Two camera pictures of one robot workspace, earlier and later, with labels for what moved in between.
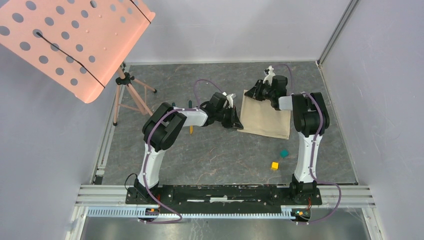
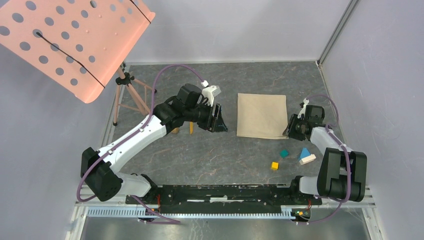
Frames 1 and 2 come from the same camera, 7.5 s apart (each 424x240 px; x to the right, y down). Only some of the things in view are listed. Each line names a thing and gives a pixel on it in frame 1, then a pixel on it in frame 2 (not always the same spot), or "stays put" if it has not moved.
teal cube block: (284, 153) stays put
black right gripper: (254, 92) → (289, 130)
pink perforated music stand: (79, 44) stays put
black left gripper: (234, 121) → (218, 124)
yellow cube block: (274, 166) stays put
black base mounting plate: (218, 199) stays put
